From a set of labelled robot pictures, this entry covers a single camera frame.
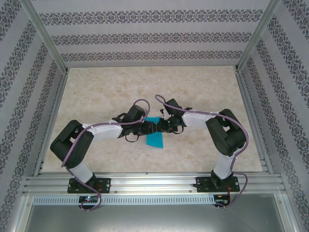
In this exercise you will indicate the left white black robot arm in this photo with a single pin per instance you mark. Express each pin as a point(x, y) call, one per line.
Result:
point(103, 131)

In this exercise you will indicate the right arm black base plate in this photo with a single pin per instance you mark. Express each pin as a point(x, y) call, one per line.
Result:
point(202, 184)

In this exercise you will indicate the aluminium frame post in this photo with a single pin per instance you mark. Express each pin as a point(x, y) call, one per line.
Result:
point(259, 33)
point(46, 33)

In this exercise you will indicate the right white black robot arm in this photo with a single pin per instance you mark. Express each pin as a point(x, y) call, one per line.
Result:
point(198, 119)

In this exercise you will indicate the left aluminium frame post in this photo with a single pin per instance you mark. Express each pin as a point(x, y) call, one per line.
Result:
point(46, 33)

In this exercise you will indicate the left aluminium side rail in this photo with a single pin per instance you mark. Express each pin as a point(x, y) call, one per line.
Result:
point(51, 120)

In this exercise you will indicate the right aluminium side rail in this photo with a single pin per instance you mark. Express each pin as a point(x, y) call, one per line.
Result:
point(253, 120)

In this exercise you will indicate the turquoise cloth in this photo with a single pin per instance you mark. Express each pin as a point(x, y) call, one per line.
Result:
point(155, 141)

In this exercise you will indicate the right black wrist camera box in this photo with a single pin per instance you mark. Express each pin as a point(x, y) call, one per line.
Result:
point(173, 106)

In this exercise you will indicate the left black wrist camera box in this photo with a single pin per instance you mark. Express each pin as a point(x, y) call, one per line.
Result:
point(136, 112)

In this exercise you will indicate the aluminium side rail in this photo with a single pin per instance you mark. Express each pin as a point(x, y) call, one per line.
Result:
point(253, 120)
point(51, 120)

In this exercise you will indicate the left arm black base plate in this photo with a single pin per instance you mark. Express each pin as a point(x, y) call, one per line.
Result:
point(106, 185)

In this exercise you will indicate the controller board with blue light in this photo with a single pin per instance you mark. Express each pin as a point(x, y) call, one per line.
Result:
point(222, 197)

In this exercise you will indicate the aluminium mounting rail beam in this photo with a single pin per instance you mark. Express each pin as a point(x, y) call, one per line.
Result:
point(154, 183)

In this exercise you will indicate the controller board with green light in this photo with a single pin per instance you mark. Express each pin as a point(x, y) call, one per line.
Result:
point(88, 199)

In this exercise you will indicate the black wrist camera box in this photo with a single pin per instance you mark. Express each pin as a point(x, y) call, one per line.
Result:
point(136, 112)
point(173, 106)

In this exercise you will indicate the grey metal sheet tray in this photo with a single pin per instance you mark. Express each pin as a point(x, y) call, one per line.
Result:
point(154, 220)

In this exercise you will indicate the right aluminium frame post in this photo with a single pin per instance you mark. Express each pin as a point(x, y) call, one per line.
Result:
point(259, 33)

